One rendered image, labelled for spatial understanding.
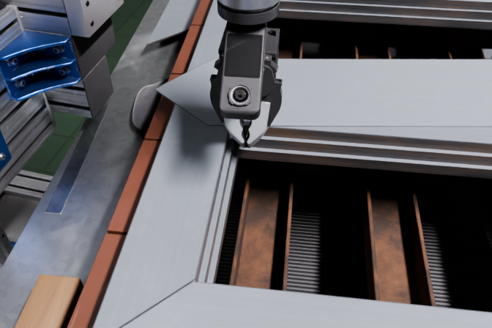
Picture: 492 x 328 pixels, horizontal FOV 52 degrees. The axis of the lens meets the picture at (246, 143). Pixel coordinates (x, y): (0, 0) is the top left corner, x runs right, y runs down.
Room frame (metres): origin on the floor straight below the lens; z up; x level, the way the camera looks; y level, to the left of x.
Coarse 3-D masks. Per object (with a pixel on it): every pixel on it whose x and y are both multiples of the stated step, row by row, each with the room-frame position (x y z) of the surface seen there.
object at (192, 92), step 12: (192, 72) 0.70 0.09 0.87; (204, 72) 0.69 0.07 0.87; (180, 84) 0.66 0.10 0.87; (192, 84) 0.66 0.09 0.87; (204, 84) 0.66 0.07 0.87; (180, 96) 0.63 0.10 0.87; (192, 96) 0.63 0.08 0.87; (204, 96) 0.63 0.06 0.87; (192, 108) 0.60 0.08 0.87; (204, 108) 0.60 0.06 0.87; (204, 120) 0.57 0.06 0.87
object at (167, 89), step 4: (172, 80) 0.67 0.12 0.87; (164, 84) 0.66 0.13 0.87; (168, 84) 0.66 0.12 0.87; (172, 84) 0.66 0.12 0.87; (156, 88) 0.65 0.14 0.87; (160, 88) 0.65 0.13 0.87; (164, 88) 0.65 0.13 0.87; (168, 88) 0.65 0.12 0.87; (172, 88) 0.65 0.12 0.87; (160, 92) 0.64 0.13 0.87; (164, 92) 0.64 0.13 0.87; (168, 92) 0.64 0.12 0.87; (172, 92) 0.64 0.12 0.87; (164, 96) 0.63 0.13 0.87; (168, 96) 0.63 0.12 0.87; (172, 96) 0.63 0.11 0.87
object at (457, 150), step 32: (288, 0) 1.00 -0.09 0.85; (320, 0) 0.99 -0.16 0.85; (352, 0) 0.98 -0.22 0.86; (384, 0) 0.98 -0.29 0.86; (416, 0) 0.97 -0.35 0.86; (288, 128) 0.55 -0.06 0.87; (320, 128) 0.55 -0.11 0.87; (352, 128) 0.55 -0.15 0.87; (384, 128) 0.55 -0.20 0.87; (416, 128) 0.55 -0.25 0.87; (448, 128) 0.55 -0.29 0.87; (480, 128) 0.55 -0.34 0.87; (224, 160) 0.51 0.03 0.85; (288, 160) 0.54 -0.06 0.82; (320, 160) 0.53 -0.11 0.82; (352, 160) 0.53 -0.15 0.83; (384, 160) 0.52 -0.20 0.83; (416, 160) 0.52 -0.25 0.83; (448, 160) 0.52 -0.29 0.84; (480, 160) 0.52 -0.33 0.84; (224, 192) 0.46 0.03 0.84; (224, 224) 0.41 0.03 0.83
